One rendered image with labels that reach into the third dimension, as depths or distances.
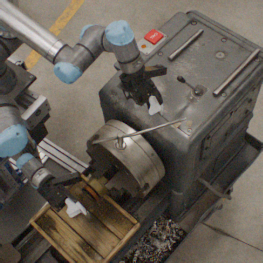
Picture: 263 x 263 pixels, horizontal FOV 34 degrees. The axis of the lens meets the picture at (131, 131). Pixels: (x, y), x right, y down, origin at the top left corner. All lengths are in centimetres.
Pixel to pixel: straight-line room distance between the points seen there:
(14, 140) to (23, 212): 125
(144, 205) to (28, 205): 101
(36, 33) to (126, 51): 27
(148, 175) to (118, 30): 59
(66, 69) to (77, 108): 193
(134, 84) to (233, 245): 161
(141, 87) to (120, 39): 19
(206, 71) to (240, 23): 198
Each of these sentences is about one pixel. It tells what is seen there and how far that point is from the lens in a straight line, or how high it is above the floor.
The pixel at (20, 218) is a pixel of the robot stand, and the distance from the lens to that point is 267.
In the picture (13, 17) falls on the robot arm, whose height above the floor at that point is 171.
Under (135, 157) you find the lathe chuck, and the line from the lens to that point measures 156.
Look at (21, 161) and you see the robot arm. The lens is 177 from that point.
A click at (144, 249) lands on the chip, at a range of 210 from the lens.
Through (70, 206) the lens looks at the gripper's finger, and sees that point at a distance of 165.
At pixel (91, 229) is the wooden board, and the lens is 183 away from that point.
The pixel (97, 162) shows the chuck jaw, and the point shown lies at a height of 116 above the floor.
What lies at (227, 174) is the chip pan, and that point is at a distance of 230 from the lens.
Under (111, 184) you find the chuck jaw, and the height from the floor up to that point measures 111.
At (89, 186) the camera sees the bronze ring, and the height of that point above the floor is 111.
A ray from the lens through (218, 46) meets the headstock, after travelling 182.
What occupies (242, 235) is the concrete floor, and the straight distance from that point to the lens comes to 277.
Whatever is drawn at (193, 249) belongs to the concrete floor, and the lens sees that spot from 271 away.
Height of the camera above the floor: 261
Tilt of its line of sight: 59 degrees down
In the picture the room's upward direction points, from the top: 7 degrees counter-clockwise
